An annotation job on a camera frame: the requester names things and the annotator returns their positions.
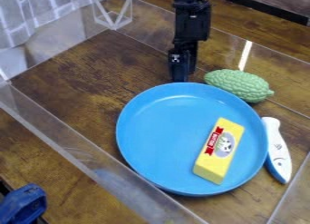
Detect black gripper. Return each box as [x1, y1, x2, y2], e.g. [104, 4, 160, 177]
[169, 0, 213, 83]

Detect green bumpy toy gourd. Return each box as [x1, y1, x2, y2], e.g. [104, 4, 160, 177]
[203, 69, 275, 102]

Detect blue round plate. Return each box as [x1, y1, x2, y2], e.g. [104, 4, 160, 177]
[116, 83, 267, 196]

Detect yellow toy butter block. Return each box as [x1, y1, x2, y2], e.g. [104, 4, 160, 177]
[193, 118, 245, 184]

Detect white blue toy fish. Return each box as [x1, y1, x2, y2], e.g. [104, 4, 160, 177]
[262, 117, 291, 184]

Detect blue clamp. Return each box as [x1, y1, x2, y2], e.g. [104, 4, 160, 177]
[0, 183, 47, 224]

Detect clear acrylic enclosure wall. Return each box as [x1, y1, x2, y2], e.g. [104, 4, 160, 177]
[0, 0, 310, 224]

